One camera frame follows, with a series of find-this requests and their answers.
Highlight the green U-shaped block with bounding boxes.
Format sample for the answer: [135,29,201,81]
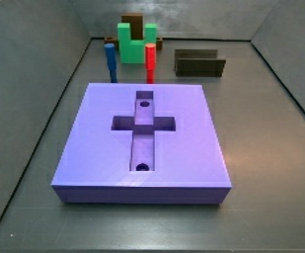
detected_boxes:
[118,23,157,64]

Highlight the purple board with cross slot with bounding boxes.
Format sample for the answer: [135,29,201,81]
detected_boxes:
[51,83,233,204]

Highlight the dark grey channel block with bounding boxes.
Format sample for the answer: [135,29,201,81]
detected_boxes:
[174,49,226,77]

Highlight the red peg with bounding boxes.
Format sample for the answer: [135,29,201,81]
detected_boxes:
[146,43,155,84]

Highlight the blue peg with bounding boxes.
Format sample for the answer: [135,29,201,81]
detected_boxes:
[104,43,118,83]

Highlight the brown cross-shaped block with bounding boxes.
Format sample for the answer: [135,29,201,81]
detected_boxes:
[103,13,162,52]

